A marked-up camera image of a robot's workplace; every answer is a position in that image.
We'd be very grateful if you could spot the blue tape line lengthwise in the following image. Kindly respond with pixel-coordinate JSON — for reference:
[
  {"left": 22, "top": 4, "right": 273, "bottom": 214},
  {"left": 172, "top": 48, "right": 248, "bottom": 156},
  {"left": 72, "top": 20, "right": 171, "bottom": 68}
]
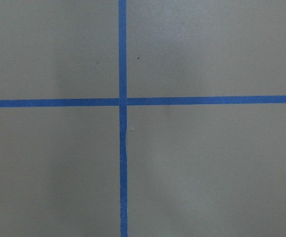
[{"left": 118, "top": 0, "right": 128, "bottom": 237}]

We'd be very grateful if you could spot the blue tape line crosswise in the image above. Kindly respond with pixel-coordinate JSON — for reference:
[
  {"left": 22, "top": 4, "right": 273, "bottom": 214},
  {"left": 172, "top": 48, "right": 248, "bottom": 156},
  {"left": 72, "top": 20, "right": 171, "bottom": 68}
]
[{"left": 0, "top": 95, "right": 286, "bottom": 108}]

